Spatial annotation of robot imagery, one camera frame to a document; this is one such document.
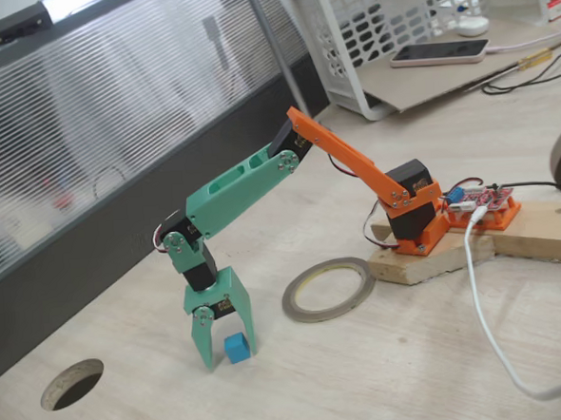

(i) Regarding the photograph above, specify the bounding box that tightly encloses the blue cube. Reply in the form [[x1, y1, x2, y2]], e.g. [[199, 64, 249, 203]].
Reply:
[[223, 332, 251, 366]]

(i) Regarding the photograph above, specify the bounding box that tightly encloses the light wooden arm base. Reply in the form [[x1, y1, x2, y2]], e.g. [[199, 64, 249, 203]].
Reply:
[[364, 196, 561, 289]]

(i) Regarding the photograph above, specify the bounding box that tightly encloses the frosted glass desk partition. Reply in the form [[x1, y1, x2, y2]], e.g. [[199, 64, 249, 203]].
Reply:
[[0, 0, 348, 385]]

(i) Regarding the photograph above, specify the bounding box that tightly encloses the red controller board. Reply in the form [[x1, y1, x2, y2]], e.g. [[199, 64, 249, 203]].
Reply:
[[445, 181, 517, 215]]

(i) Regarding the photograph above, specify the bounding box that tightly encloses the brown cardboard sheet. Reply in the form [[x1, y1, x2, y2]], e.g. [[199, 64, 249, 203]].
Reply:
[[357, 11, 561, 116]]

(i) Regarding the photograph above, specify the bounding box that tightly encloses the smartphone with pink case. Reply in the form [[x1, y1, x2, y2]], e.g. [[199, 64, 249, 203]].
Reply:
[[389, 38, 491, 70]]

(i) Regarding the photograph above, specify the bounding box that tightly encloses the black box device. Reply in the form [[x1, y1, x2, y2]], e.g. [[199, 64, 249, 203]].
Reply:
[[0, 0, 55, 51]]

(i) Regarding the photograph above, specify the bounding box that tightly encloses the white earbuds case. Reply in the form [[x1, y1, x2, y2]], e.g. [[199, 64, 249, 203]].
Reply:
[[455, 14, 492, 38]]

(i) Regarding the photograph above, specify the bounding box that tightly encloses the grey ring of tape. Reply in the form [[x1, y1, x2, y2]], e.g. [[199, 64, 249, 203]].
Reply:
[[279, 255, 378, 325]]

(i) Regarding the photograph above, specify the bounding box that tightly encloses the white USB cable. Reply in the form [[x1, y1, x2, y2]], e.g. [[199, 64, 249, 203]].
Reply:
[[461, 201, 561, 407]]

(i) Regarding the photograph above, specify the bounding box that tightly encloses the silver metal post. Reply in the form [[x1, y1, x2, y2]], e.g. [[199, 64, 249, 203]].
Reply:
[[242, 0, 315, 124]]

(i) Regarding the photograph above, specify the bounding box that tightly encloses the orange controller board mount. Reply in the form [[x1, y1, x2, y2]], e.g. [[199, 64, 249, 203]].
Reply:
[[444, 195, 524, 235]]

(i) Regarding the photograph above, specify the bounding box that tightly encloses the black power cable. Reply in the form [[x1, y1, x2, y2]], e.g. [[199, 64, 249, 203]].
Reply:
[[495, 178, 559, 194]]

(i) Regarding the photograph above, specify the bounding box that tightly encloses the thin black cable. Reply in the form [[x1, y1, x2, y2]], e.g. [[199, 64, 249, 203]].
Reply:
[[478, 49, 561, 97]]

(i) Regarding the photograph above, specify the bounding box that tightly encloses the yellow handled screwdriver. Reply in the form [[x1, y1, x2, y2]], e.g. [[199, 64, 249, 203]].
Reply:
[[460, 47, 556, 93]]

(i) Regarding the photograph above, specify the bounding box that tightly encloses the pale pink charging cable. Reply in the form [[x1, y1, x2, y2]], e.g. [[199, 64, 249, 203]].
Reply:
[[483, 29, 561, 56]]

